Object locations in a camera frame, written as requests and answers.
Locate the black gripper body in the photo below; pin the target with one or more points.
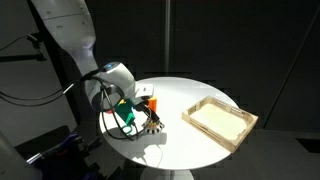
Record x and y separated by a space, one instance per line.
140 104

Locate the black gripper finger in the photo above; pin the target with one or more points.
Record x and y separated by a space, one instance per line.
146 119
154 116

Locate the orange stand with striped base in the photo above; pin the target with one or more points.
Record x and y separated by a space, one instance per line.
152 104

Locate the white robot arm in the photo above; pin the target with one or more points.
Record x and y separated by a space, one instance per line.
66 20

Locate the green and orange object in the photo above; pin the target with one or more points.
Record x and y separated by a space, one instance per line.
126 111

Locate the wooden slatted tray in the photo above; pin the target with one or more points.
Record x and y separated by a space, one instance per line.
220 120

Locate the grey vertical pole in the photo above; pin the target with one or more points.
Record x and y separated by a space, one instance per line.
167 36

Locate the black and purple clamp equipment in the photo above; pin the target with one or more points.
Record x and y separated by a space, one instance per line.
63 156

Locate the dark rectangular floor plate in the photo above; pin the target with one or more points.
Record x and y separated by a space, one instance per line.
308 145

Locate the white table pedestal base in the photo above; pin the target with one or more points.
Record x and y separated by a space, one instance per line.
166 175

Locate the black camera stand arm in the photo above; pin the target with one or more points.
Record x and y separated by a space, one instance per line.
23 57

